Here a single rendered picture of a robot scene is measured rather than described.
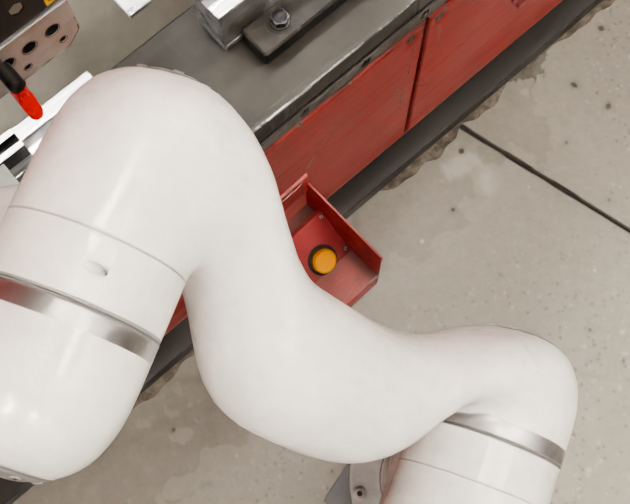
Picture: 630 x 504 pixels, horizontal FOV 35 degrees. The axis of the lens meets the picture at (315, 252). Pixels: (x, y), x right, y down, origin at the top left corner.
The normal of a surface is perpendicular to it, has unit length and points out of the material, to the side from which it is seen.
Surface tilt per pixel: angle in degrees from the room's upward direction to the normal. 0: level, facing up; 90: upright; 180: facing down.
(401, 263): 0
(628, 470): 0
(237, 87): 0
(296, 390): 45
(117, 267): 34
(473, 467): 10
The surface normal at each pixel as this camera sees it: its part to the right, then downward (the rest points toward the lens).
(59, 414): 0.49, 0.22
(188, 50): -0.01, -0.25
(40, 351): 0.20, -0.16
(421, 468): -0.71, -0.43
